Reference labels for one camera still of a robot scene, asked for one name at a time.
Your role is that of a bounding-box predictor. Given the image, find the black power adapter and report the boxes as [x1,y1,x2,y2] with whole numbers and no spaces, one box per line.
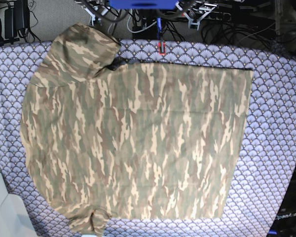
[4,0,30,40]

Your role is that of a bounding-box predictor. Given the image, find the camouflage T-shirt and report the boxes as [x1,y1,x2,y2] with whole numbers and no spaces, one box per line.
[20,23,253,236]

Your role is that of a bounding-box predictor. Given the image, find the black power strip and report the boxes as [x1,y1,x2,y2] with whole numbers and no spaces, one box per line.
[192,10,232,22]

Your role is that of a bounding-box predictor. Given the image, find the red and black clamp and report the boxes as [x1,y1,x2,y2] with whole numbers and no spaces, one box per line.
[158,41,166,56]

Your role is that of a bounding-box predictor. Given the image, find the purple fan-pattern tablecloth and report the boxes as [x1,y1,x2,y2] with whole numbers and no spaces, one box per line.
[0,39,296,237]

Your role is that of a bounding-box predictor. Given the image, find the light grey plastic furniture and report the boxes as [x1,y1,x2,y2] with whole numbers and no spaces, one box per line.
[0,133,37,237]

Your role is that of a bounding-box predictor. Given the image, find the blue clamp handle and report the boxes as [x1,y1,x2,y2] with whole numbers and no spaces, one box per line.
[156,17,162,40]

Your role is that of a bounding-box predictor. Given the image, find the black OpenArm base box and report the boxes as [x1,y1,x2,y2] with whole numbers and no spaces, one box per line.
[267,167,296,237]

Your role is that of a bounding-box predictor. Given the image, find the blue mount bracket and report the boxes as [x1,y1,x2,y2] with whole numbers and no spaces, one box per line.
[109,0,177,9]

